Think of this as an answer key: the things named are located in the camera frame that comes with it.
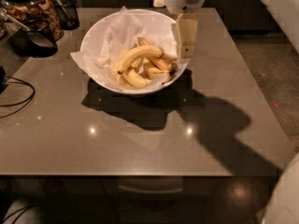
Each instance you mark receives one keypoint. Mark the white paper liner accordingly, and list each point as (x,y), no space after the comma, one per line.
(143,66)

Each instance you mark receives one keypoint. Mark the right brownish banana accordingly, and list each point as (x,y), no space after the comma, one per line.
(161,62)

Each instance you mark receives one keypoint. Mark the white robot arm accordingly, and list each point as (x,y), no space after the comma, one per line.
(283,207)

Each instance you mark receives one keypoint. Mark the black mesh cup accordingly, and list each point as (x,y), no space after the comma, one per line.
(37,42)

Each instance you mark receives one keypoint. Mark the yellow banana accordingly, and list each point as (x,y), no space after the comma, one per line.
(134,79)
(129,56)

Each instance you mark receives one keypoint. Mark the glass jar with snacks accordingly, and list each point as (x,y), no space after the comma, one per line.
(29,10)

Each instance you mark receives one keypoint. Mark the black mesh pen holder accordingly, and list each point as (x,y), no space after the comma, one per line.
(67,14)

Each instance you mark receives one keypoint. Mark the white bowl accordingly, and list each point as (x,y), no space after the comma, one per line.
(104,42)

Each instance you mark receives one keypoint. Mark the silver spoon handle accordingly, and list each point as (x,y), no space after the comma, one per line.
(8,17)

